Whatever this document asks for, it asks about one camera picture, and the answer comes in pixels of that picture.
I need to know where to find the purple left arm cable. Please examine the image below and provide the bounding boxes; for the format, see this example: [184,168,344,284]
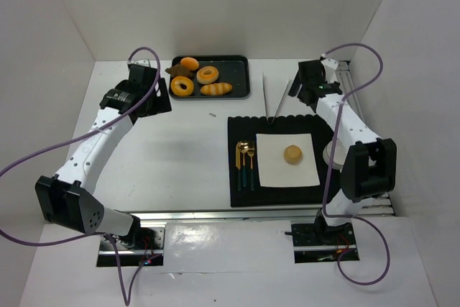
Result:
[0,46,162,307]

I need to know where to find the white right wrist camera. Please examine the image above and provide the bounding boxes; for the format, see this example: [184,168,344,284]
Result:
[320,55,339,83]

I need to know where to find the pale glazed donut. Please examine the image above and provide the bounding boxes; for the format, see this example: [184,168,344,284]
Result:
[196,65,219,85]

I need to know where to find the white bowl with handles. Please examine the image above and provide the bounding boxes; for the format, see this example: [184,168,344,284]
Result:
[322,140,348,170]

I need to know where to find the sugared orange donut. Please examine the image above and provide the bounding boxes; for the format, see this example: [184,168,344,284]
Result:
[170,76,194,97]

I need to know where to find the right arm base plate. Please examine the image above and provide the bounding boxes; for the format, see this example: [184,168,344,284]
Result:
[285,223,359,264]

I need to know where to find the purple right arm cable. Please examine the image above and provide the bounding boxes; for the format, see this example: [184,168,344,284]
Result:
[321,42,391,286]

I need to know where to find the white square plate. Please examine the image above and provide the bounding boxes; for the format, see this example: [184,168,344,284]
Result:
[256,134,320,188]

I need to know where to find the black baking tray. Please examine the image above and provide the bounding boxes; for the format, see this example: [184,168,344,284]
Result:
[165,55,250,100]

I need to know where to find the small beige round bread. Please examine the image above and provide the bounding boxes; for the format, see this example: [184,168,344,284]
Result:
[283,145,303,165]

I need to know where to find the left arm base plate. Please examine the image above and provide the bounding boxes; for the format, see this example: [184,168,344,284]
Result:
[96,224,166,267]

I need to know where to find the gold fork green handle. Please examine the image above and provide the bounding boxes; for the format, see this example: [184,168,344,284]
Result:
[247,141,256,191]

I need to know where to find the right side aluminium rails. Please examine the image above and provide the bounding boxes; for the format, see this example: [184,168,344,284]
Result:
[326,63,397,225]

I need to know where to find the orange round bun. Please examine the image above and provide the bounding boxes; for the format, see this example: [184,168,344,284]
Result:
[180,57,199,71]

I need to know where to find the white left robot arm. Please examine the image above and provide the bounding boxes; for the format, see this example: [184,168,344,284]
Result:
[35,63,172,248]

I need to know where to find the steel serving tongs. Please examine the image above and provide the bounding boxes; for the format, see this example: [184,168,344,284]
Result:
[262,73,293,125]

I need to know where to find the aluminium table rail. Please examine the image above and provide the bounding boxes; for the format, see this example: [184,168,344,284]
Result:
[118,204,396,221]

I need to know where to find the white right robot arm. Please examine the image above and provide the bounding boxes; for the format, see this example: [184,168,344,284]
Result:
[288,58,397,240]

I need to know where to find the gold spoon green handle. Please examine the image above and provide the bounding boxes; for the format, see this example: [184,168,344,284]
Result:
[239,141,249,188]

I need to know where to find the brown chocolate croissant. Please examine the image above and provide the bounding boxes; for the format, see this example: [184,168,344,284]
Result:
[165,64,194,78]

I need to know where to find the black scalloped placemat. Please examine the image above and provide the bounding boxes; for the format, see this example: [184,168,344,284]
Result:
[227,115,333,207]

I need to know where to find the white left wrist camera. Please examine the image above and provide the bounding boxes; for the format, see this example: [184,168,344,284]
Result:
[127,59,152,68]

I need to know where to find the striped orange bread loaf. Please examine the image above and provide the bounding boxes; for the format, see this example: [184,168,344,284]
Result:
[201,83,233,96]

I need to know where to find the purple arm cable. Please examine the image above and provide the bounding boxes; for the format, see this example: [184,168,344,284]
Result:
[0,46,162,307]
[321,42,391,286]

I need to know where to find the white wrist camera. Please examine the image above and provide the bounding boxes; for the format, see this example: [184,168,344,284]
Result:
[127,59,152,68]
[320,55,339,83]

